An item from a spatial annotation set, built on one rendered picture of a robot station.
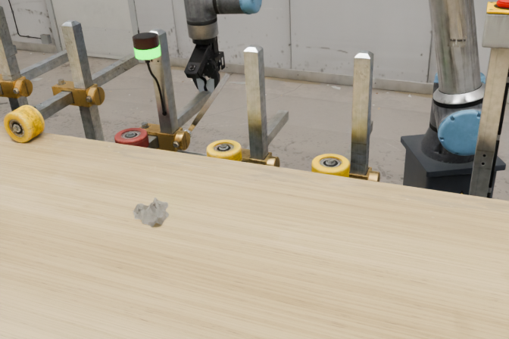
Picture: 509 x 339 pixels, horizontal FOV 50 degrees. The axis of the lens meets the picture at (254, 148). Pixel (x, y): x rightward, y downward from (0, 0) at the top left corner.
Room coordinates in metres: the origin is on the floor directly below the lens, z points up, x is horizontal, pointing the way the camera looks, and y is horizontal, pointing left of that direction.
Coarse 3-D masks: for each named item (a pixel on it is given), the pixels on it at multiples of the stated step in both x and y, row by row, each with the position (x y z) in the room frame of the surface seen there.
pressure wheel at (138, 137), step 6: (120, 132) 1.22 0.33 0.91; (126, 132) 1.22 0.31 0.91; (132, 132) 1.21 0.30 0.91; (138, 132) 1.22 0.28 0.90; (144, 132) 1.21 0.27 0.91; (114, 138) 1.19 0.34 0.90; (120, 138) 1.19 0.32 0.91; (126, 138) 1.18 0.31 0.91; (132, 138) 1.18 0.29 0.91; (138, 138) 1.18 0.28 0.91; (144, 138) 1.19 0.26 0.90; (126, 144) 1.17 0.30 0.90; (132, 144) 1.17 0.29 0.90; (138, 144) 1.17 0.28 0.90; (144, 144) 1.19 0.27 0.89
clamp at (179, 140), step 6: (150, 126) 1.32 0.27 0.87; (156, 126) 1.32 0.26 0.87; (150, 132) 1.29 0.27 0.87; (156, 132) 1.28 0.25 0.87; (162, 132) 1.28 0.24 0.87; (174, 132) 1.28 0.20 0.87; (180, 132) 1.28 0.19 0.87; (186, 132) 1.29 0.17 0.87; (162, 138) 1.28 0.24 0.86; (168, 138) 1.27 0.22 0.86; (174, 138) 1.26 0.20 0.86; (180, 138) 1.26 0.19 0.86; (186, 138) 1.28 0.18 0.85; (162, 144) 1.28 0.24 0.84; (168, 144) 1.27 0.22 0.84; (174, 144) 1.26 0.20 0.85; (180, 144) 1.26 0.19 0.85; (186, 144) 1.28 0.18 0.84; (168, 150) 1.27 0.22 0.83; (174, 150) 1.26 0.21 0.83
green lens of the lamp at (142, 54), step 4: (156, 48) 1.23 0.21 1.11; (136, 52) 1.23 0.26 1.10; (140, 52) 1.22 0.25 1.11; (144, 52) 1.22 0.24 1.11; (148, 52) 1.22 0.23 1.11; (152, 52) 1.23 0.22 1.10; (156, 52) 1.23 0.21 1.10; (160, 52) 1.25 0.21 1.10; (136, 56) 1.23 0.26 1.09; (140, 56) 1.22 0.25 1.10; (144, 56) 1.22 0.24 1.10; (148, 56) 1.22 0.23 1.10; (152, 56) 1.23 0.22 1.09; (156, 56) 1.23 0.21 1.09
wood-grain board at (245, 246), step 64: (0, 128) 1.31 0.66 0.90; (0, 192) 0.98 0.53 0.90; (64, 192) 0.96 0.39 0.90; (128, 192) 0.95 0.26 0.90; (192, 192) 0.93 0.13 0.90; (256, 192) 0.92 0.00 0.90; (320, 192) 0.90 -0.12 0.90; (384, 192) 0.89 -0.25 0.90; (448, 192) 0.88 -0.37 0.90; (0, 256) 0.76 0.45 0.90; (64, 256) 0.75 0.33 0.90; (128, 256) 0.74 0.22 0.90; (192, 256) 0.73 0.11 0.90; (256, 256) 0.72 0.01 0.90; (320, 256) 0.71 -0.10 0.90; (384, 256) 0.70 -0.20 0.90; (448, 256) 0.69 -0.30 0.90; (0, 320) 0.61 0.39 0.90; (64, 320) 0.60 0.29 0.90; (128, 320) 0.59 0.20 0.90; (192, 320) 0.58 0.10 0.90; (256, 320) 0.58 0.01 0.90; (320, 320) 0.57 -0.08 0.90; (384, 320) 0.56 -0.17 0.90; (448, 320) 0.55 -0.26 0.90
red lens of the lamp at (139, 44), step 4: (156, 36) 1.24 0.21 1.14; (136, 40) 1.23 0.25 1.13; (140, 40) 1.22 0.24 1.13; (144, 40) 1.22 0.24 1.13; (148, 40) 1.22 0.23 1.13; (152, 40) 1.23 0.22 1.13; (156, 40) 1.24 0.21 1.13; (136, 44) 1.23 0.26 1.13; (140, 44) 1.22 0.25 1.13; (144, 44) 1.22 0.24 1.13; (148, 44) 1.22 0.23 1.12; (152, 44) 1.23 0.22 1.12; (156, 44) 1.24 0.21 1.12; (140, 48) 1.22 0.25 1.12; (144, 48) 1.22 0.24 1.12
